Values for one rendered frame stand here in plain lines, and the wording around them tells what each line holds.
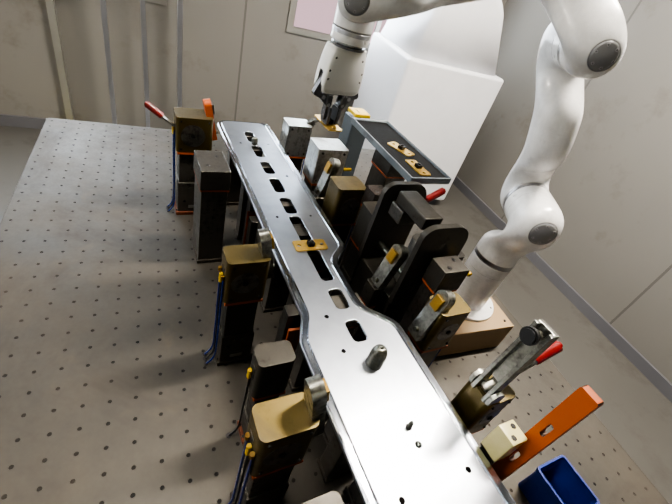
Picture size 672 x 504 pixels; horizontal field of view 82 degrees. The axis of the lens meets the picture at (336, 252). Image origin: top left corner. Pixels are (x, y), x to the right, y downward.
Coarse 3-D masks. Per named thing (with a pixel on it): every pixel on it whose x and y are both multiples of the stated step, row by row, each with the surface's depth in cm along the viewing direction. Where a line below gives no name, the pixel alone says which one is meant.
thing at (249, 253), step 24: (240, 264) 76; (264, 264) 79; (240, 288) 81; (264, 288) 84; (216, 312) 89; (240, 312) 87; (216, 336) 90; (240, 336) 92; (216, 360) 96; (240, 360) 98
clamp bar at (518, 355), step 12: (540, 324) 59; (528, 336) 57; (540, 336) 57; (552, 336) 57; (516, 348) 62; (528, 348) 60; (540, 348) 58; (504, 360) 64; (516, 360) 62; (528, 360) 59; (492, 372) 65; (504, 372) 63; (516, 372) 61; (480, 384) 68; (504, 384) 63
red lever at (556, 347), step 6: (558, 342) 66; (552, 348) 66; (558, 348) 66; (546, 354) 66; (552, 354) 66; (540, 360) 66; (528, 366) 66; (492, 378) 66; (486, 384) 66; (492, 384) 65; (486, 390) 65
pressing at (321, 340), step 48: (240, 144) 125; (288, 192) 110; (288, 240) 93; (336, 240) 98; (288, 288) 82; (336, 288) 84; (336, 336) 74; (384, 336) 77; (336, 384) 66; (384, 384) 69; (432, 384) 71; (336, 432) 60; (384, 432) 62; (432, 432) 64; (384, 480) 56; (432, 480) 58; (480, 480) 60
